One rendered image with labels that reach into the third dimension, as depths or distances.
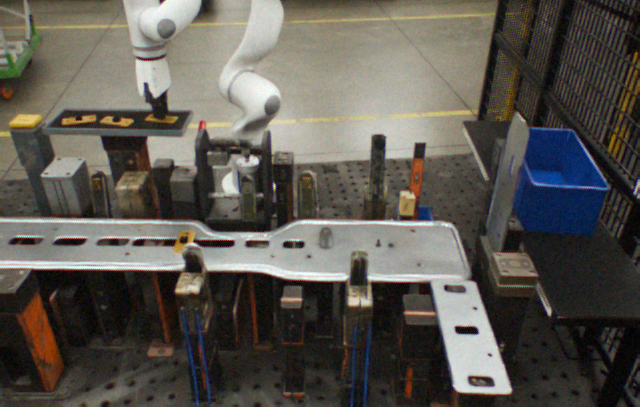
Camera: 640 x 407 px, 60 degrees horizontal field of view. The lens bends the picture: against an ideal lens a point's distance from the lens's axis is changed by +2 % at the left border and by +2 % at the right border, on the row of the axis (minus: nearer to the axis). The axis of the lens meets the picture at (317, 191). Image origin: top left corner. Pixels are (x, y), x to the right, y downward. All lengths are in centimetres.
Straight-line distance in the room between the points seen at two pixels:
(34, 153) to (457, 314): 121
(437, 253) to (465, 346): 28
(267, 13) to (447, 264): 89
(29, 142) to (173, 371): 74
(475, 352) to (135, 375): 82
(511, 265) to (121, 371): 96
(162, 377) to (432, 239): 74
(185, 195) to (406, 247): 59
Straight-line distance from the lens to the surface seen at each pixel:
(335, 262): 126
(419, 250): 132
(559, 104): 179
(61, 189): 152
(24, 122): 171
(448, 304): 119
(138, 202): 147
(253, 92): 168
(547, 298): 123
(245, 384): 142
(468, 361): 110
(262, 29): 169
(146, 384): 147
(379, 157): 136
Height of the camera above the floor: 181
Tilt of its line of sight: 32 degrees down
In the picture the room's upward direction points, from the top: straight up
